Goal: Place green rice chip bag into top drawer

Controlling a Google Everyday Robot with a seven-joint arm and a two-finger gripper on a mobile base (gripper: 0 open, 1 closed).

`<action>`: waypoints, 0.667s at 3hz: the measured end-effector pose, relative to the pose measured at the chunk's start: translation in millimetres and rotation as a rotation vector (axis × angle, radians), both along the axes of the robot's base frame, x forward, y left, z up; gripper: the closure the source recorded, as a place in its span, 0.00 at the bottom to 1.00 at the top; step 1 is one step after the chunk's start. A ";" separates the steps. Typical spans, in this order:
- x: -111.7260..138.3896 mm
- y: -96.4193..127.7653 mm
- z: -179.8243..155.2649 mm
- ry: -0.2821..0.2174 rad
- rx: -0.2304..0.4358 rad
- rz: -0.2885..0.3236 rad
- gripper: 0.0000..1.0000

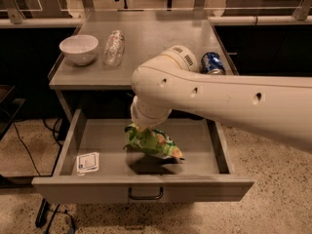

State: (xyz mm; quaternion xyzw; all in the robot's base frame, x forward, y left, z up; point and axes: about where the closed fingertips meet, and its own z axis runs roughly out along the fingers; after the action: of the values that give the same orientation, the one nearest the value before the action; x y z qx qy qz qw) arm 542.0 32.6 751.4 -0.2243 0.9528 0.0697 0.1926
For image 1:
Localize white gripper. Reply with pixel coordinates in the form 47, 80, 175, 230
131, 97, 172, 130

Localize green rice chip bag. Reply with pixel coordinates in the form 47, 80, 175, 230
125, 124, 184, 160

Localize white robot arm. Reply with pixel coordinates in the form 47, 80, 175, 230
131, 46, 312, 153

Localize open grey top drawer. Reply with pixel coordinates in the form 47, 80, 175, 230
32, 109, 254, 204

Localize grey metal cabinet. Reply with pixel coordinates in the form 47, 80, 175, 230
50, 10, 238, 119

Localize white tag card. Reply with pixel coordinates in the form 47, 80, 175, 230
76, 152, 99, 174

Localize clear plastic bottle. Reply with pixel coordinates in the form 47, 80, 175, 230
102, 30, 125, 66

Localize blue pepsi can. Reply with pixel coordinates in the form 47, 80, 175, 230
201, 52, 225, 75

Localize white ceramic bowl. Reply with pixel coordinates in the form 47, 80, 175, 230
59, 34, 98, 65

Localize black side table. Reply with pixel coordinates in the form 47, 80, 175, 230
0, 85, 25, 140

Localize black drawer handle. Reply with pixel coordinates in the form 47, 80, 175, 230
128, 187, 164, 201

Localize black floor cable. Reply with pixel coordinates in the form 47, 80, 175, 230
0, 107, 43, 177

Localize white horizontal rail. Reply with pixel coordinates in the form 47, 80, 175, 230
209, 16, 312, 26

